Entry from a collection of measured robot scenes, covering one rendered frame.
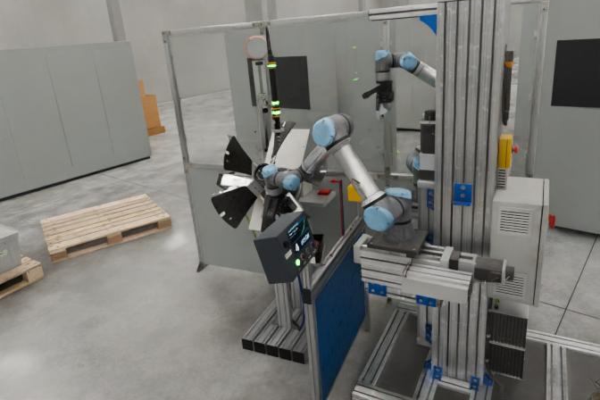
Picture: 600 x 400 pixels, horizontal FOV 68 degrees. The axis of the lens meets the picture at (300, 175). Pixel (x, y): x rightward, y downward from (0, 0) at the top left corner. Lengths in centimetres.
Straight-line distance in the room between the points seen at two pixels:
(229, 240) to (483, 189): 238
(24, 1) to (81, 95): 723
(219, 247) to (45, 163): 428
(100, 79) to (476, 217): 674
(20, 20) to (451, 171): 1351
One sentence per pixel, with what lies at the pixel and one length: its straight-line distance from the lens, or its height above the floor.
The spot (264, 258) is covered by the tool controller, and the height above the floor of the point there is 116.
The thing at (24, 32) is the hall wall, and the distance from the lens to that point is 1463.
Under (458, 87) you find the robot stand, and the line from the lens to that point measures 196.
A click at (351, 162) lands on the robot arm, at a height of 143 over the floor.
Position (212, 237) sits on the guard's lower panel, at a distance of 395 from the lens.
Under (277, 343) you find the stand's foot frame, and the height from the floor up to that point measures 7.
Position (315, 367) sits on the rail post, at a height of 43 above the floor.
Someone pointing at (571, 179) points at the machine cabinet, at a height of 52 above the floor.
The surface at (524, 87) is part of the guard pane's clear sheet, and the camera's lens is 286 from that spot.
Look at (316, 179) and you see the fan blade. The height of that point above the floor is 120.
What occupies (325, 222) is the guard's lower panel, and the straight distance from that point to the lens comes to 334.
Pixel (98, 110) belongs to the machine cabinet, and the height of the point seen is 102.
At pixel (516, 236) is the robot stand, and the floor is 108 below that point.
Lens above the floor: 196
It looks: 18 degrees down
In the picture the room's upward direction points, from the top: 5 degrees counter-clockwise
